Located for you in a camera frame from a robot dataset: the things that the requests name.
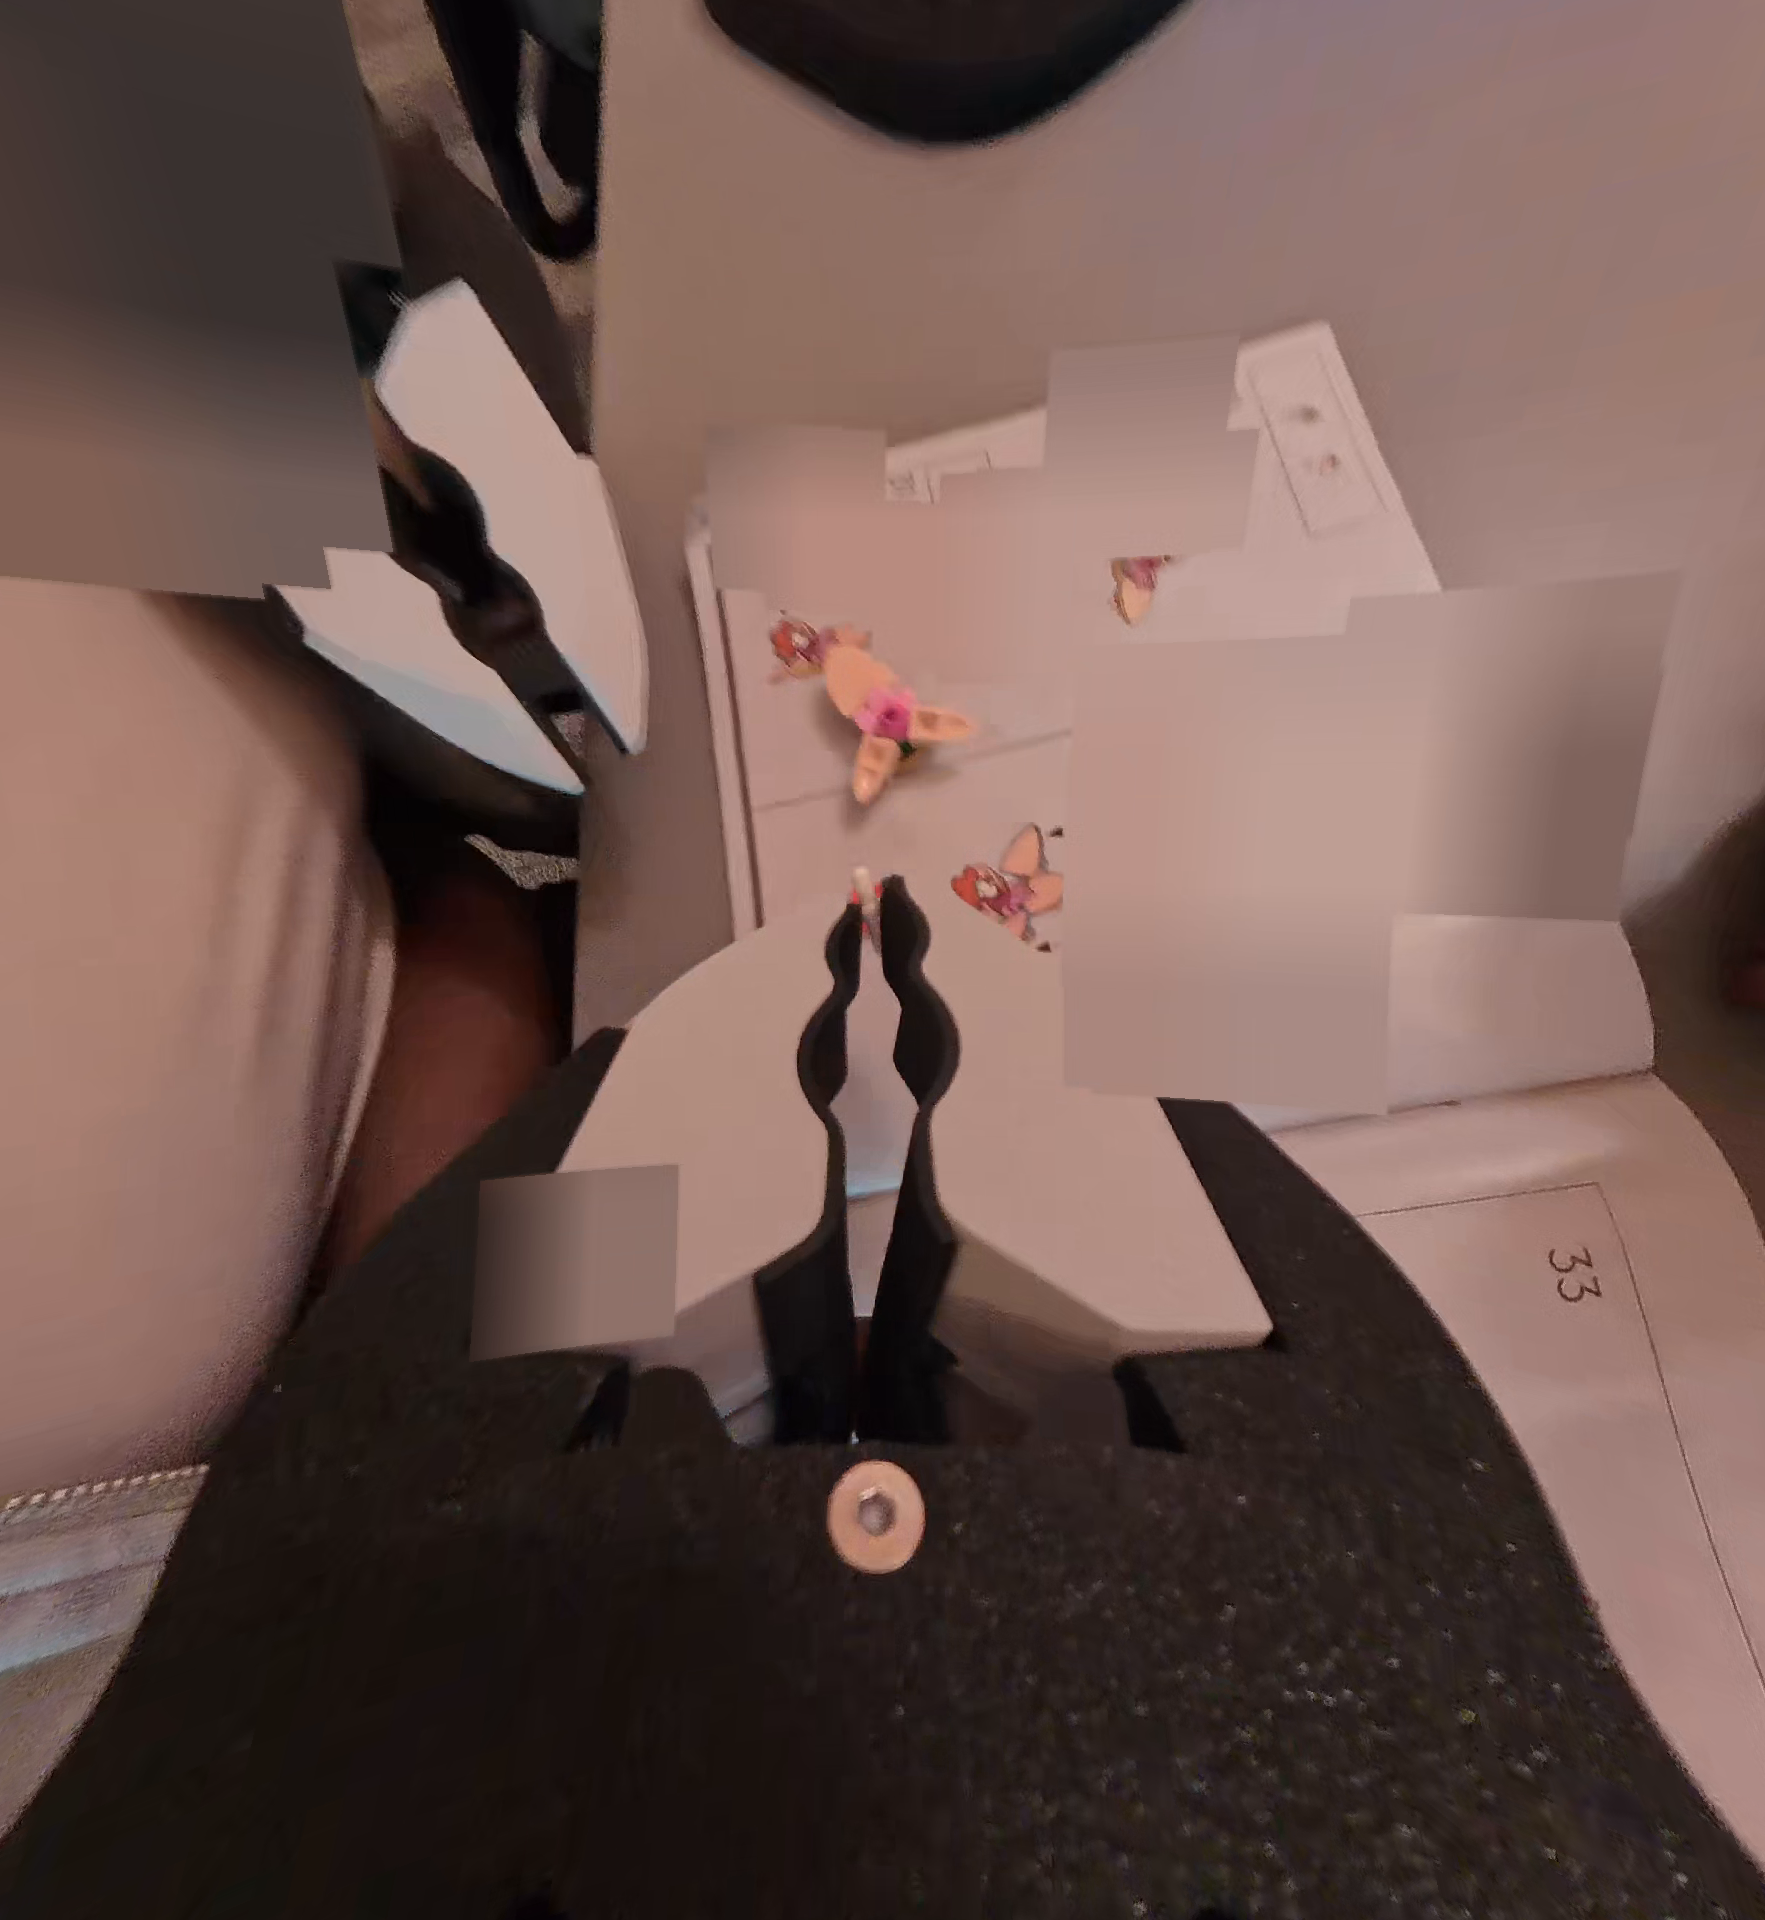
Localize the toy brick flower assembly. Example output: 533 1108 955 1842
819 626 981 812

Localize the black rounded object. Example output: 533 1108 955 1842
701 0 1201 147

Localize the glittery grey cloth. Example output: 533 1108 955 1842
467 832 580 894

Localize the person's leg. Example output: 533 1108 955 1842
327 778 580 1308

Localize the person's light garment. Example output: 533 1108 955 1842
0 569 397 1517

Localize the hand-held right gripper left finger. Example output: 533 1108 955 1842
564 902 856 1441

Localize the black strap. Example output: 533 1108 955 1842
426 0 601 265

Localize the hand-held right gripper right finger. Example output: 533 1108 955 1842
859 876 1276 1441

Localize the toy brick instruction booklet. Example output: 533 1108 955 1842
683 319 1765 1914

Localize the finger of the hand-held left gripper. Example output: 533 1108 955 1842
372 277 651 755
266 450 583 798

